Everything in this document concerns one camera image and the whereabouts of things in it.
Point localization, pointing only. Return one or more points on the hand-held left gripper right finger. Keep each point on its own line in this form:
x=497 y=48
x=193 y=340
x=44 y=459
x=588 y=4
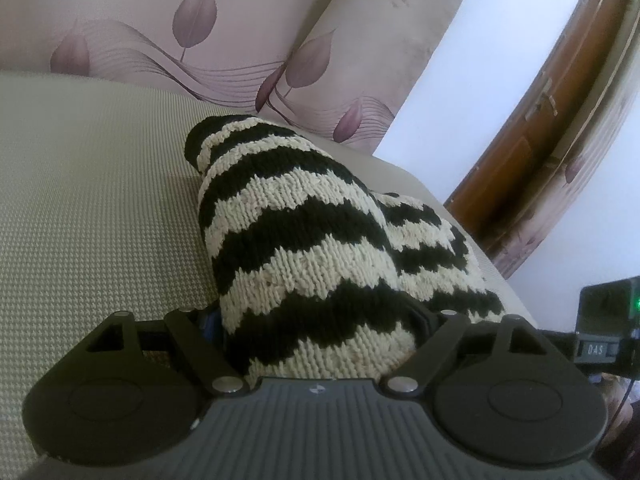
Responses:
x=431 y=350

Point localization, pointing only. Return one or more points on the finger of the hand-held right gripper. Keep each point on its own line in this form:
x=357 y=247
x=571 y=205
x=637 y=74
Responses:
x=557 y=337

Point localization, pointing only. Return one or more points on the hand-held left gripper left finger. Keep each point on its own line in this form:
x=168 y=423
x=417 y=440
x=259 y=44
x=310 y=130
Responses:
x=212 y=324

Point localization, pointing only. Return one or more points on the black and cream striped knit garment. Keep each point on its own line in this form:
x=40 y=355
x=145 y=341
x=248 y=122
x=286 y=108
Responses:
x=310 y=240

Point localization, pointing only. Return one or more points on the brown wooden door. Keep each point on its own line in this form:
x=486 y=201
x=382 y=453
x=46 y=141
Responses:
x=560 y=75

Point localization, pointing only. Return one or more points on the pink leaf print cushion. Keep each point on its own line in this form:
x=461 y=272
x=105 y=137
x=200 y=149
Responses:
x=390 y=35
x=150 y=25

